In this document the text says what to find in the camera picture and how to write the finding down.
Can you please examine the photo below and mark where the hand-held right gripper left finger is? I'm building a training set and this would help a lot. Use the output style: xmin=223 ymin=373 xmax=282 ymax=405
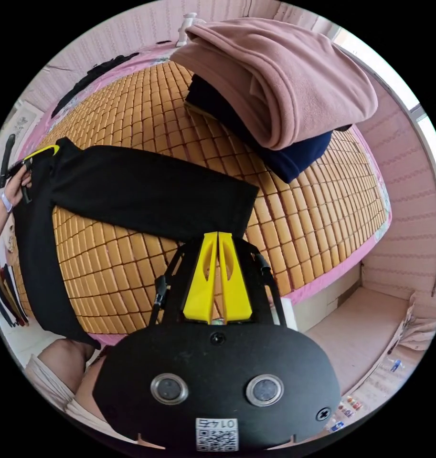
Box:
xmin=183 ymin=231 xmax=218 ymax=322

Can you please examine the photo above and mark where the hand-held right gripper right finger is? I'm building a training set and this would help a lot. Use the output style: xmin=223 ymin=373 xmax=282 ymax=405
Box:
xmin=218 ymin=231 xmax=255 ymax=324

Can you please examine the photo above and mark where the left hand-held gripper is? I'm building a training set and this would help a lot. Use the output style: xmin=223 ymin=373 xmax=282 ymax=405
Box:
xmin=6 ymin=144 xmax=61 ymax=205

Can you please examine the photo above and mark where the black long sleeve shirt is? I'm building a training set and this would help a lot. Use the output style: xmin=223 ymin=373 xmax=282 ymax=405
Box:
xmin=11 ymin=137 xmax=260 ymax=351

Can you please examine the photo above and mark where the person's left hand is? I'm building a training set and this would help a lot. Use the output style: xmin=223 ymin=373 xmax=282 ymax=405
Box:
xmin=2 ymin=167 xmax=33 ymax=209

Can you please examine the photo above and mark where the black garment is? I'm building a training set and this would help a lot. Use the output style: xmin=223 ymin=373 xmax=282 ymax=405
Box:
xmin=51 ymin=52 xmax=140 ymax=119

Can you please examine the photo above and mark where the bed with woven mat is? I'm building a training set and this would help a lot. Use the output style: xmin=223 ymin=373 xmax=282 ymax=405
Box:
xmin=8 ymin=42 xmax=393 ymax=347

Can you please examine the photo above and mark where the person's body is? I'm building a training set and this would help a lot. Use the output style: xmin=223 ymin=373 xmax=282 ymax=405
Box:
xmin=23 ymin=337 xmax=168 ymax=450

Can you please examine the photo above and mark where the pile of clothes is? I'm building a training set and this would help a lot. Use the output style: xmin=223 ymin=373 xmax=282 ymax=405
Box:
xmin=169 ymin=17 xmax=380 ymax=185

